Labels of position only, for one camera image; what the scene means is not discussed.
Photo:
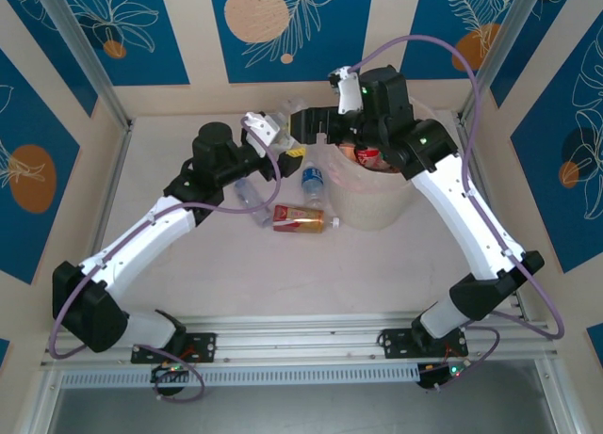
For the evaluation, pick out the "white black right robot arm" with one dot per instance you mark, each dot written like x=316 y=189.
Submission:
x=461 y=217

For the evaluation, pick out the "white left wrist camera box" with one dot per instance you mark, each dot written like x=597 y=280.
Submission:
x=264 y=125

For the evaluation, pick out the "aluminium base beam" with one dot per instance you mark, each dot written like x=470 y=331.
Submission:
x=301 y=332

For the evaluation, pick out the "clear bottle white label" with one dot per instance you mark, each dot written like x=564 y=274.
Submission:
x=294 y=109

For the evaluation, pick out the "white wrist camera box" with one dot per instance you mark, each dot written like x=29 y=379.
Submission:
x=264 y=125
x=349 y=92

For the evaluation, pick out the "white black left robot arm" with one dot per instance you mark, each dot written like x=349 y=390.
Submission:
x=141 y=231

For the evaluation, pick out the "small controller board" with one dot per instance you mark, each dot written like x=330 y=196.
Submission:
x=438 y=375
x=169 y=370

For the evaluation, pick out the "aluminium frame post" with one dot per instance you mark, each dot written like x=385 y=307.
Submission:
x=499 y=43
x=85 y=53

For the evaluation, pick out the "red label amber tea bottle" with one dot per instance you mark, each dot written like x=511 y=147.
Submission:
x=297 y=219

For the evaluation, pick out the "long clear water bottle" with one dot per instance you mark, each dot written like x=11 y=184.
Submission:
x=252 y=201

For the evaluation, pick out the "white ribbed waste bin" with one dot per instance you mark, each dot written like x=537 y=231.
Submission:
x=363 y=208

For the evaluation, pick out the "blue label water bottle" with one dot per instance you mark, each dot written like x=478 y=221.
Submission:
x=312 y=182

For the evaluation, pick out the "red cola label bottle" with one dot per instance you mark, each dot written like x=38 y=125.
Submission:
x=369 y=158

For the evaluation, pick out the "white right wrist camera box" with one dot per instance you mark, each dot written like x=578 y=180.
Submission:
x=349 y=92

